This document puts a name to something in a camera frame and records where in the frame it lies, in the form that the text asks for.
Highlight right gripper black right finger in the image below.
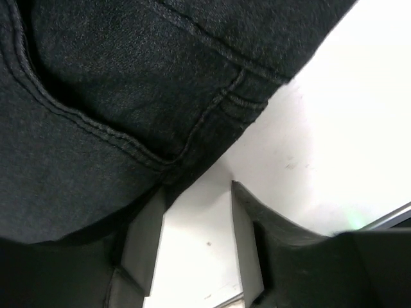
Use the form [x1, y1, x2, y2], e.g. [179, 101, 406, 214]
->
[231, 181, 334, 307]

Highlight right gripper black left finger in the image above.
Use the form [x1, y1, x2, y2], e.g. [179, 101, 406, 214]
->
[105, 190, 166, 307]

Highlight black denim trousers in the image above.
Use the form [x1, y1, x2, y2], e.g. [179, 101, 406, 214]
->
[1, 1, 353, 244]

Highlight aluminium table edge rail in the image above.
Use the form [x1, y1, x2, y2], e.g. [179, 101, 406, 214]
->
[223, 205, 410, 307]

